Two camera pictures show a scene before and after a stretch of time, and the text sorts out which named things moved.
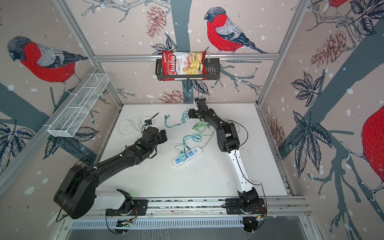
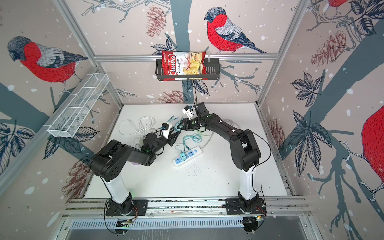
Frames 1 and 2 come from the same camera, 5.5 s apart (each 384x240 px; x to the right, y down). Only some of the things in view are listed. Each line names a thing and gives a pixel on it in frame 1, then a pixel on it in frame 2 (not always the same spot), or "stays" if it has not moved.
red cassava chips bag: (174, 62) stays
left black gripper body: (161, 137) -> (170, 141)
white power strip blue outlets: (190, 155) stays
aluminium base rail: (280, 206) stays
